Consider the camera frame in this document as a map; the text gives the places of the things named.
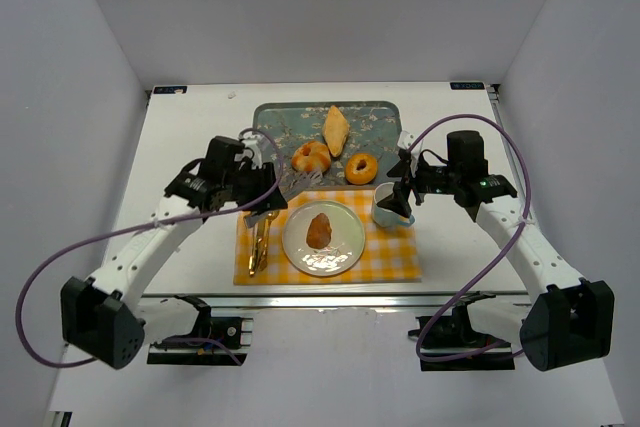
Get gold fork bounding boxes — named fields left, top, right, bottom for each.
left=248, top=222, right=264, bottom=277

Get white blue mug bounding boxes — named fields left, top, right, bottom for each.
left=371, top=182, right=415, bottom=229

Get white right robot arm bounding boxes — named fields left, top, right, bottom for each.
left=377, top=130, right=614, bottom=371

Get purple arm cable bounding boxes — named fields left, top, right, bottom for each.
left=404, top=113, right=533, bottom=363
left=14, top=128, right=286, bottom=368

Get yellow checkered cloth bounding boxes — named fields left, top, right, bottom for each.
left=233, top=190, right=421, bottom=286

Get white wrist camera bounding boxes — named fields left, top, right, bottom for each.
left=397, top=130, right=414, bottom=152
left=239, top=128, right=266, bottom=169

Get gold spoon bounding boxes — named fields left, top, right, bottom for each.
left=258, top=211, right=279, bottom=271

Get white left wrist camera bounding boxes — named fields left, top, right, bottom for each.
left=239, top=128, right=266, bottom=169

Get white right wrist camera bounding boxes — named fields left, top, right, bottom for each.
left=397, top=130, right=414, bottom=152

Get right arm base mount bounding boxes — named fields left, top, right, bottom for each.
left=420, top=292, right=515, bottom=372

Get long pale bread loaf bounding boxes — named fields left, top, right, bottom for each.
left=322, top=105, right=350, bottom=158

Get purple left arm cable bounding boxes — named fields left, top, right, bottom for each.
left=14, top=128, right=286, bottom=368

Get aluminium table edge rail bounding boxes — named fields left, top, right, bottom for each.
left=139, top=291, right=531, bottom=312

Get floral blue serving tray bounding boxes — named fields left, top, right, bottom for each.
left=248, top=100, right=404, bottom=192

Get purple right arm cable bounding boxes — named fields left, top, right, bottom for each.
left=404, top=113, right=533, bottom=363

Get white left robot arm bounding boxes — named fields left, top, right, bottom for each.
left=60, top=128, right=287, bottom=370

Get striped round bun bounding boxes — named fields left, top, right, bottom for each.
left=291, top=141, right=331, bottom=174

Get silver metal tongs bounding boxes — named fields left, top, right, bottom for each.
left=244, top=170, right=323, bottom=229

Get gold knife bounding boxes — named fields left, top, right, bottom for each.
left=255, top=217, right=271, bottom=271

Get small brown bread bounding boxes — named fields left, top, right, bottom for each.
left=306, top=213, right=332, bottom=250

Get white green ceramic plate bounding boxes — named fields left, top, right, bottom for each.
left=282, top=200, right=366, bottom=278

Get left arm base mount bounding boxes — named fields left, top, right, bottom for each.
left=139, top=295, right=254, bottom=366

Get orange bagel bread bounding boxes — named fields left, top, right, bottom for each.
left=345, top=153, right=378, bottom=185

